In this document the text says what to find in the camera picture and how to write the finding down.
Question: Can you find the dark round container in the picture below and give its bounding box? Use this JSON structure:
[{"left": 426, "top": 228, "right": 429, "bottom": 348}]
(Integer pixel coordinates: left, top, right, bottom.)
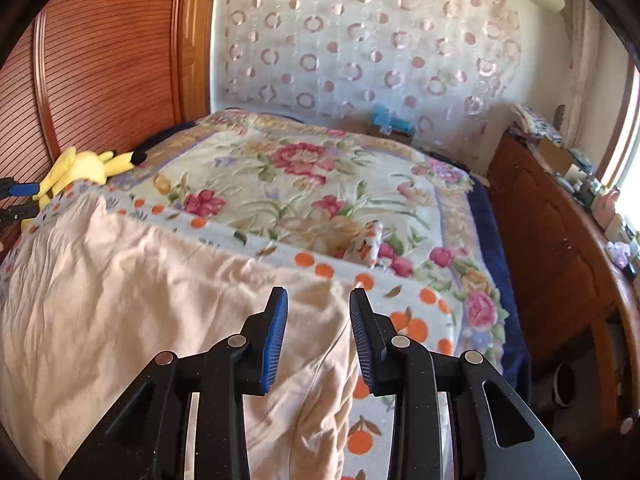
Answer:
[{"left": 552, "top": 362, "right": 583, "bottom": 408}]

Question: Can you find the small brown box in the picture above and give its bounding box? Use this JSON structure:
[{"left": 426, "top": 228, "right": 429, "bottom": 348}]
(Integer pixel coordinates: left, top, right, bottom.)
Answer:
[{"left": 367, "top": 125, "right": 416, "bottom": 144}]

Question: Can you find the floral bed blanket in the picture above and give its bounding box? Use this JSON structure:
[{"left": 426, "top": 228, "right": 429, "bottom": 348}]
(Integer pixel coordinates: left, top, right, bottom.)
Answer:
[{"left": 135, "top": 105, "right": 533, "bottom": 396}]

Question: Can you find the wooden framed window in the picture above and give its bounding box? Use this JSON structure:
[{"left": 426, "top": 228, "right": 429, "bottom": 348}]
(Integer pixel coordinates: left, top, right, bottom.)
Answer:
[{"left": 597, "top": 55, "right": 640, "bottom": 196}]

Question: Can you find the white window curtain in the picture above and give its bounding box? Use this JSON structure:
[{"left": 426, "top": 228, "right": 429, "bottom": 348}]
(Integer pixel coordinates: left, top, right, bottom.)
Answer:
[{"left": 562, "top": 0, "right": 603, "bottom": 136}]

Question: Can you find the white crumpled tissue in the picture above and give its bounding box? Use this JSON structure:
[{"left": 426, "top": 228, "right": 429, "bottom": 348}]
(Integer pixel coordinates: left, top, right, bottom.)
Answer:
[{"left": 607, "top": 242, "right": 633, "bottom": 268}]

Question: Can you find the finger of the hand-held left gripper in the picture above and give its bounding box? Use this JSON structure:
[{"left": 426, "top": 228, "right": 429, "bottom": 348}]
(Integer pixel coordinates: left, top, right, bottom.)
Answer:
[
  {"left": 0, "top": 177, "right": 42, "bottom": 200},
  {"left": 0, "top": 204, "right": 40, "bottom": 233}
]

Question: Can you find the pink bottle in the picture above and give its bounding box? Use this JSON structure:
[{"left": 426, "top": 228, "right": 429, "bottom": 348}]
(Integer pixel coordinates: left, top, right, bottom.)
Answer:
[{"left": 595, "top": 187, "right": 621, "bottom": 226}]

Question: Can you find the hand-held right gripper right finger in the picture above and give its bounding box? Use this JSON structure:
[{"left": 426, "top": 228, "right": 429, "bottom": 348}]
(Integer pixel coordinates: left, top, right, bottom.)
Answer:
[{"left": 348, "top": 287, "right": 581, "bottom": 480}]

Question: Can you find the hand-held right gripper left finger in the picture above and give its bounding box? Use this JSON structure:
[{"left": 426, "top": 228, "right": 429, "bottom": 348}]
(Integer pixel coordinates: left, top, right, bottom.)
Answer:
[{"left": 57, "top": 286, "right": 290, "bottom": 480}]

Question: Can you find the cardboard box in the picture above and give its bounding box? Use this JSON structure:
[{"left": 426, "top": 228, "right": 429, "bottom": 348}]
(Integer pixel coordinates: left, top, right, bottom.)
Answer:
[{"left": 537, "top": 136, "right": 576, "bottom": 173}]

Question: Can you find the yellow plush toy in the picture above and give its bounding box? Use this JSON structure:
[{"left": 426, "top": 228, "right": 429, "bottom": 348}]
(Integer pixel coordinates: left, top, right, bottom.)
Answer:
[{"left": 32, "top": 146, "right": 148, "bottom": 211}]

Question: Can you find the circle patterned sheer curtain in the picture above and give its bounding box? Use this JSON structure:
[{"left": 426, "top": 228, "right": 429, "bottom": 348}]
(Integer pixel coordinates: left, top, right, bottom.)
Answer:
[{"left": 210, "top": 0, "right": 523, "bottom": 136}]

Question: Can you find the stack of patterned cloth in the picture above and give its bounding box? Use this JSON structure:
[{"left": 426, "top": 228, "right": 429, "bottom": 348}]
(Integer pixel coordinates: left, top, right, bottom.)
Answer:
[{"left": 510, "top": 104, "right": 566, "bottom": 141}]

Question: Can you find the low wooden cabinet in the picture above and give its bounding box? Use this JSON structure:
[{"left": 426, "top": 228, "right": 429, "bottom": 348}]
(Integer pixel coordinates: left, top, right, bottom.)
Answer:
[{"left": 487, "top": 130, "right": 640, "bottom": 431}]

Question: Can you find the orange fruit print blanket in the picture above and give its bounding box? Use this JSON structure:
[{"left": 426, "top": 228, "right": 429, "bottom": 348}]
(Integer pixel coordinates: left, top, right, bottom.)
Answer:
[{"left": 0, "top": 180, "right": 461, "bottom": 480}]

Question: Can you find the wooden headboard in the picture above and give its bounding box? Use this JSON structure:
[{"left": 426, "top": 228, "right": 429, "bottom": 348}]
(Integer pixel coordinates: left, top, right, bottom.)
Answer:
[{"left": 0, "top": 0, "right": 219, "bottom": 271}]

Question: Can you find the beige printed t-shirt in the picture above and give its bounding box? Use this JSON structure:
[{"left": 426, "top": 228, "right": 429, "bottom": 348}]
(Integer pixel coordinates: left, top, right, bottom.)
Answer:
[{"left": 0, "top": 192, "right": 366, "bottom": 480}]

